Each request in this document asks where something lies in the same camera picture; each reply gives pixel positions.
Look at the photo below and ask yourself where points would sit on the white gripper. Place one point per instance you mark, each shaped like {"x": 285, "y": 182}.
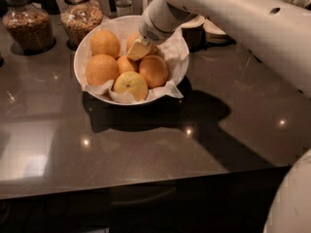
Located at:
{"x": 153, "y": 28}

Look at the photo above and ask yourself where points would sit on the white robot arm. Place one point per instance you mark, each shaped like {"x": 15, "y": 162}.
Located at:
{"x": 279, "y": 35}

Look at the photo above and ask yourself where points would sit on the small centre orange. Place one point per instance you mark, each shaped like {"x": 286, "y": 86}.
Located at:
{"x": 126, "y": 64}

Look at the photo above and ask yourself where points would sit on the front yellowish orange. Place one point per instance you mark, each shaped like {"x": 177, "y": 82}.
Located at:
{"x": 133, "y": 83}

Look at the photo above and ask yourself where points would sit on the white bowl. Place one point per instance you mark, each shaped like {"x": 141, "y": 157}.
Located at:
{"x": 179, "y": 65}

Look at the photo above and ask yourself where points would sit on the white paper liner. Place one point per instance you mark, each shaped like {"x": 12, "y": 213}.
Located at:
{"x": 175, "y": 52}

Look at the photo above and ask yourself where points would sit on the small glass bottle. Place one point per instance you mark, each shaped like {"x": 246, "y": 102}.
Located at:
{"x": 123, "y": 7}

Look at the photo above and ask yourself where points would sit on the left upturned white cup stack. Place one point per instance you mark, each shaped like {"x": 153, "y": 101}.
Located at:
{"x": 193, "y": 32}

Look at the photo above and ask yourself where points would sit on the right glass cereal jar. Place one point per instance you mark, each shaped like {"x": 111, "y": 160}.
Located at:
{"x": 79, "y": 18}

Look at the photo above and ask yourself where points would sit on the left glass granola jar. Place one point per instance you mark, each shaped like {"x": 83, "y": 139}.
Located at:
{"x": 29, "y": 26}

